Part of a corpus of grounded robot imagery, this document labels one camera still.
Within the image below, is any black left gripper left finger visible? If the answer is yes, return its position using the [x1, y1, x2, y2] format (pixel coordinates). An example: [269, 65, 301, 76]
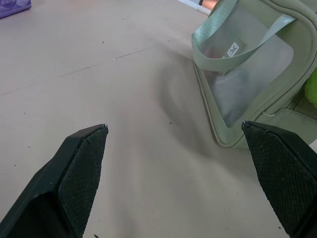
[0, 123, 109, 238]

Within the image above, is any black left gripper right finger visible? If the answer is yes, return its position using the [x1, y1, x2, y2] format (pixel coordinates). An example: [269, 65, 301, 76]
[241, 120, 317, 238]

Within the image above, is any sage green mesh bag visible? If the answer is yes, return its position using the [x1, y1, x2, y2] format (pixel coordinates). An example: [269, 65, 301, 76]
[191, 0, 317, 149]

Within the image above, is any bright green fuzzy object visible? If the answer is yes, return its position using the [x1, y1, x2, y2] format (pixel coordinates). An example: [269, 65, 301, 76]
[303, 71, 317, 108]

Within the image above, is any purple tissue pack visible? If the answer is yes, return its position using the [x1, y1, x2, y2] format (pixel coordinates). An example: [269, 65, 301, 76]
[0, 0, 33, 20]

